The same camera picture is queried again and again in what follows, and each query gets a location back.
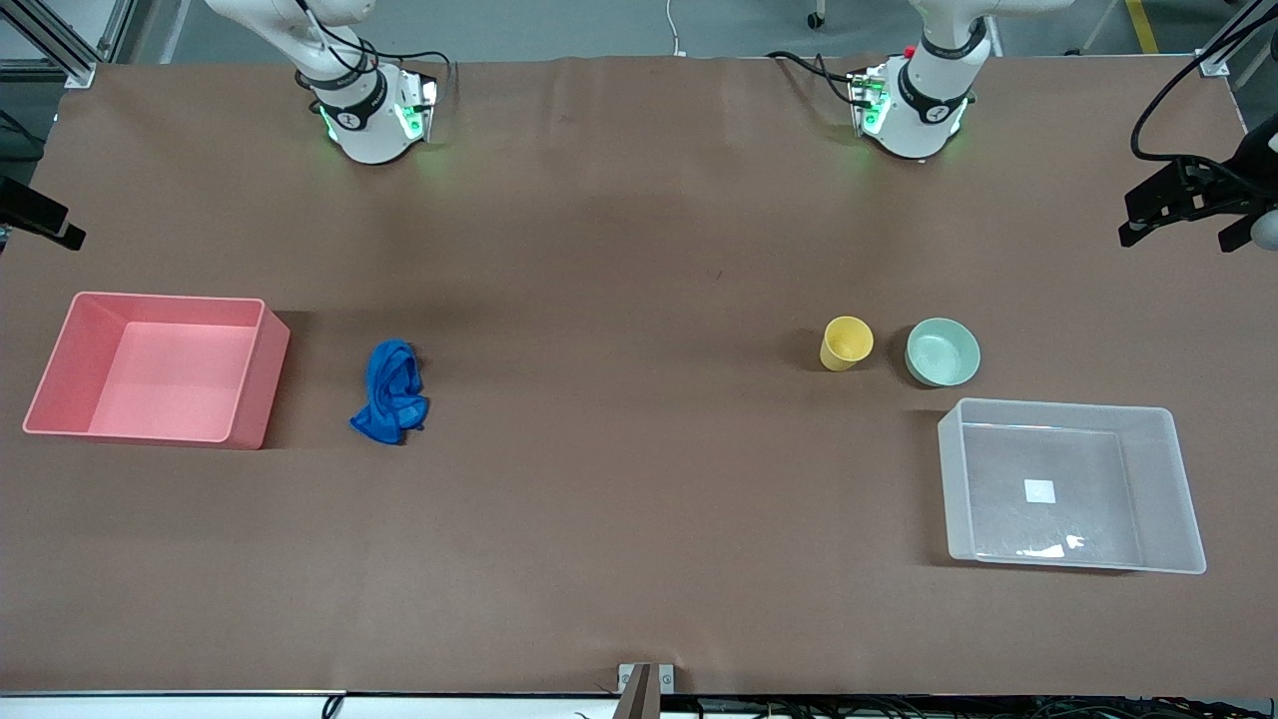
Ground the pale green bowl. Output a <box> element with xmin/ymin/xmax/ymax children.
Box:
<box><xmin>905</xmin><ymin>317</ymin><xmax>982</xmax><ymax>388</ymax></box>

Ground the blue cloth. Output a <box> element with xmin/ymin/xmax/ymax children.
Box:
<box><xmin>349</xmin><ymin>340</ymin><xmax>431</xmax><ymax>446</ymax></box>

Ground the pink plastic box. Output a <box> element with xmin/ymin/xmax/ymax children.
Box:
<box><xmin>22</xmin><ymin>291</ymin><xmax>293</xmax><ymax>451</ymax></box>

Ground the clear plastic box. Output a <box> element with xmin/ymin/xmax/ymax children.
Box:
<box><xmin>937</xmin><ymin>397</ymin><xmax>1208</xmax><ymax>576</ymax></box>

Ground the yellow plastic cup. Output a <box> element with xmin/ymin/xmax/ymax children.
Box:
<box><xmin>820</xmin><ymin>316</ymin><xmax>876</xmax><ymax>372</ymax></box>

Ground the white table edge bar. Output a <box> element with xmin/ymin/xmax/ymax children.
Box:
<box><xmin>0</xmin><ymin>690</ymin><xmax>622</xmax><ymax>719</ymax></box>

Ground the brown paper table cover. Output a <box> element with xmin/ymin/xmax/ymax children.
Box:
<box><xmin>0</xmin><ymin>55</ymin><xmax>1278</xmax><ymax>700</ymax></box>

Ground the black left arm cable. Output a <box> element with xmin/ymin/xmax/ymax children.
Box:
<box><xmin>1130</xmin><ymin>0</ymin><xmax>1278</xmax><ymax>167</ymax></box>

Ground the aluminium frame profile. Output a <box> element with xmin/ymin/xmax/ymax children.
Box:
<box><xmin>0</xmin><ymin>0</ymin><xmax>98</xmax><ymax>89</ymax></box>
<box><xmin>1198</xmin><ymin>0</ymin><xmax>1278</xmax><ymax>79</ymax></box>

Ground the black left base cable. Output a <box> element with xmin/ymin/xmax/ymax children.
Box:
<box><xmin>767</xmin><ymin>50</ymin><xmax>872</xmax><ymax>109</ymax></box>

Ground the black base cable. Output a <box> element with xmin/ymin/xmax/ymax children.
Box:
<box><xmin>295</xmin><ymin>0</ymin><xmax>458</xmax><ymax>113</ymax></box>
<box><xmin>767</xmin><ymin>50</ymin><xmax>872</xmax><ymax>109</ymax></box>

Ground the black right base cable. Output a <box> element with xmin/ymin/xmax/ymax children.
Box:
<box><xmin>295</xmin><ymin>0</ymin><xmax>458</xmax><ymax>113</ymax></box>

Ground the grey metal table bracket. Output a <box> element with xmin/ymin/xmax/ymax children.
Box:
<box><xmin>616</xmin><ymin>662</ymin><xmax>677</xmax><ymax>719</ymax></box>

